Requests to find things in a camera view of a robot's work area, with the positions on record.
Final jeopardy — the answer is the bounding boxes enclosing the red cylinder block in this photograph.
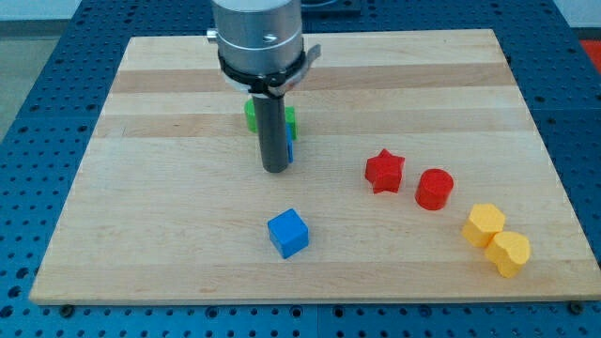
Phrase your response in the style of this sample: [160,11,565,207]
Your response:
[415,168,455,210]

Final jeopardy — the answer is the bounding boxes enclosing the yellow heart block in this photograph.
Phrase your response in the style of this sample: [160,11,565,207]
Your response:
[485,231,532,278]

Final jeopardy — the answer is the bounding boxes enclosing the green block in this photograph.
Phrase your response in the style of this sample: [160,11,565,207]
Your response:
[243,99,298,141]

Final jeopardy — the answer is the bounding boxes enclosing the yellow hexagon block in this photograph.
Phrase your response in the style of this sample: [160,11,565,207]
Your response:
[461,204,506,248]

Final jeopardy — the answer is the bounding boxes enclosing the blue triangle block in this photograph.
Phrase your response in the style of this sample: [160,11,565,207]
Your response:
[286,123,294,163]

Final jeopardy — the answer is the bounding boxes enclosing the black clamp ring mount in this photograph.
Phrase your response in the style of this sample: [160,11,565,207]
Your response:
[218,44,321,99]

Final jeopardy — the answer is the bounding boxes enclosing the wooden board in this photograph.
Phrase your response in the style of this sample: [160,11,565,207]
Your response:
[30,29,600,305]

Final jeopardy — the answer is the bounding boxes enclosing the red star block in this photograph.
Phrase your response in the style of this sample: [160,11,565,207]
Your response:
[364,148,406,193]

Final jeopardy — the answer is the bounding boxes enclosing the blue cube block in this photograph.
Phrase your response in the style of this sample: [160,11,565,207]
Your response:
[267,208,309,259]

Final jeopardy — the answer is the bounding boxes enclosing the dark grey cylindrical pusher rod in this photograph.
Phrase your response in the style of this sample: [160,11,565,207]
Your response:
[253,96,288,173]

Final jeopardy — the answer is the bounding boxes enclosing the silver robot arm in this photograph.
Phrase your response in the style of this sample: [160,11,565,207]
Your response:
[207,0,321,173]

